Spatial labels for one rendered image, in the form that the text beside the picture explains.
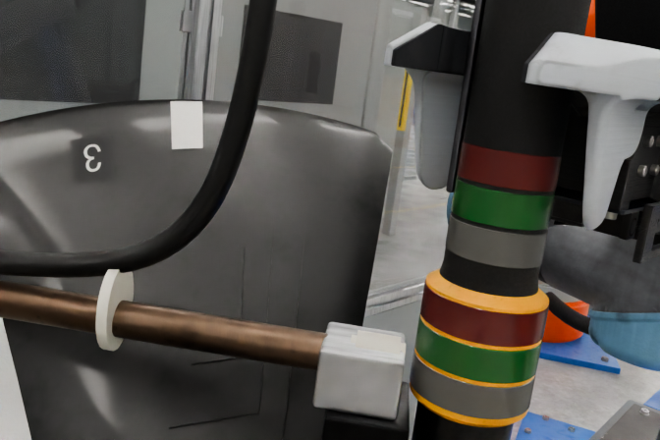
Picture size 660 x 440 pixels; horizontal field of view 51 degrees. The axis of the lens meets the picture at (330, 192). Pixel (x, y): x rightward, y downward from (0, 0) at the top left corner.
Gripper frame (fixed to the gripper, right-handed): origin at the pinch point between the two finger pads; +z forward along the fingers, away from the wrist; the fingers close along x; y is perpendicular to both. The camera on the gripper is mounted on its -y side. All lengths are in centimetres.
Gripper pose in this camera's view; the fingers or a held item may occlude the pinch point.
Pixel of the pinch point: (480, 42)
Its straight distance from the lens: 22.0
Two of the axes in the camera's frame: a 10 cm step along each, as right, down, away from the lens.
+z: -6.5, 0.5, -7.5
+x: -7.5, -2.2, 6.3
